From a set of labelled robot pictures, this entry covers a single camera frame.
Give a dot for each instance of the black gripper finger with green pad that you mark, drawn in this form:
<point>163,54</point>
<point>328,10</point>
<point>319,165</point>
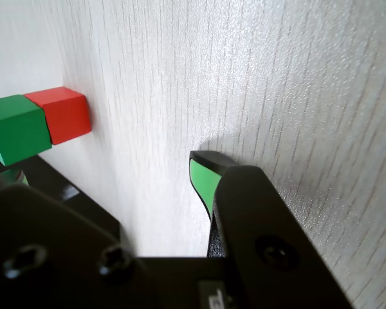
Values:
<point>45,251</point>
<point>263,231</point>

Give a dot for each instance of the green cube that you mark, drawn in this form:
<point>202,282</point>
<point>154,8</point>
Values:
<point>19,138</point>

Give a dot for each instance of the red cube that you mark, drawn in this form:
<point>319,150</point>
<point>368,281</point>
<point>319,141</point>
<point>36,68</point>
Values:
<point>69,119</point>

